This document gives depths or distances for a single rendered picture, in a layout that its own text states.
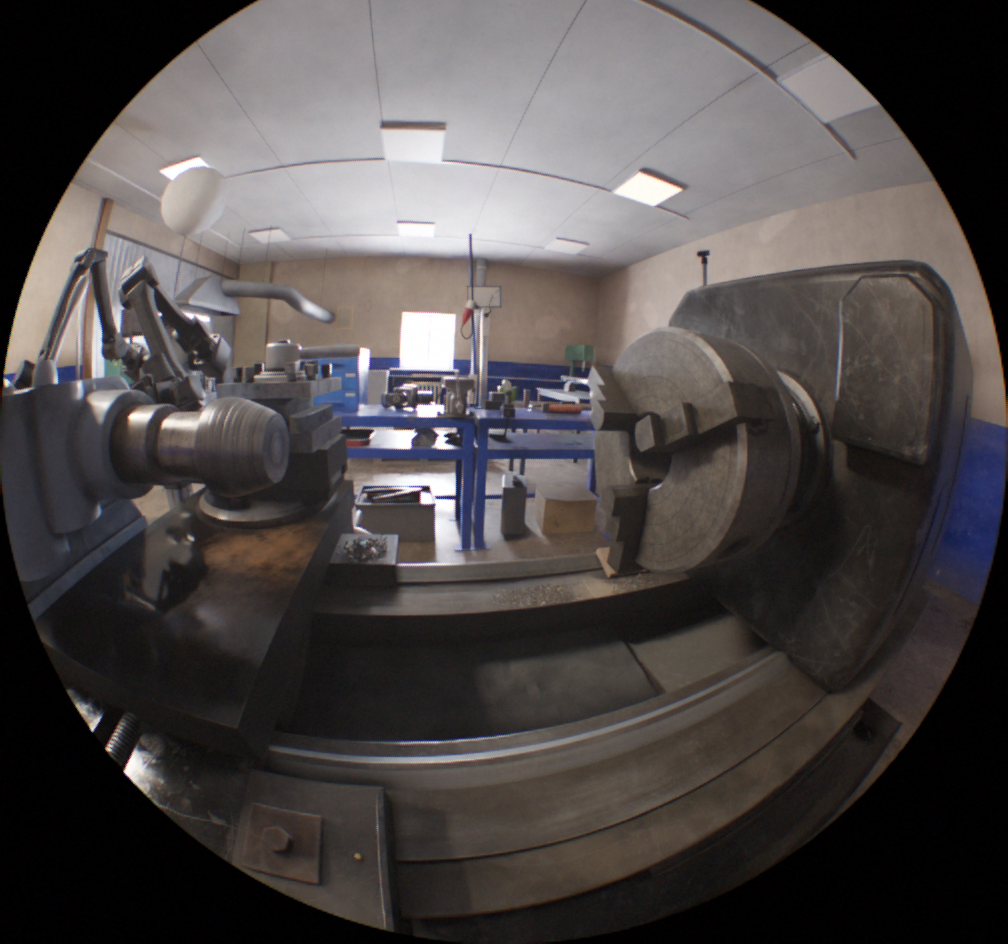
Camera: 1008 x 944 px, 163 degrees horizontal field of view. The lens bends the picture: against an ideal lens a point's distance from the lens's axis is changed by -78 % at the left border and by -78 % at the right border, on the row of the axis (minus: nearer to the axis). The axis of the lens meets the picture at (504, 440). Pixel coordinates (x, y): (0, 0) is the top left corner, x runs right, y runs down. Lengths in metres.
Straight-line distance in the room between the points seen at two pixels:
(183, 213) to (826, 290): 4.28
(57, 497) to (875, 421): 0.76
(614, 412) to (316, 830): 0.45
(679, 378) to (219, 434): 0.39
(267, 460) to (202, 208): 3.94
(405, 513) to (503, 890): 2.20
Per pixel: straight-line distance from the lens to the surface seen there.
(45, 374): 0.44
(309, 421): 0.52
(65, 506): 0.44
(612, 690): 0.58
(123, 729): 0.43
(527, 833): 0.34
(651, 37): 2.79
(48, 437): 0.43
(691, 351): 0.32
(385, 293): 7.54
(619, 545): 0.39
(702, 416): 0.28
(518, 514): 2.49
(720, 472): 0.29
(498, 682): 0.56
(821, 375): 0.47
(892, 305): 0.40
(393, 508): 2.33
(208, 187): 4.18
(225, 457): 0.31
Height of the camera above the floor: 1.16
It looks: 12 degrees down
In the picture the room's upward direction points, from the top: 3 degrees clockwise
